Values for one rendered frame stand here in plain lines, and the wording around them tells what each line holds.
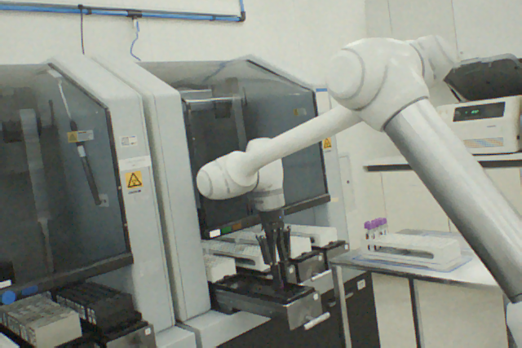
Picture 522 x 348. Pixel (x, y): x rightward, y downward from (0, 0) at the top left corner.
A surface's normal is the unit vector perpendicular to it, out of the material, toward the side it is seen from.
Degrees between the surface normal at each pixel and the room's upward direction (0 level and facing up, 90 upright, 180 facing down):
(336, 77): 85
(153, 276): 90
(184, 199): 90
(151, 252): 90
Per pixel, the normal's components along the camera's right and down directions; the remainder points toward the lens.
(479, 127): -0.75, 0.14
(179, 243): 0.67, -0.05
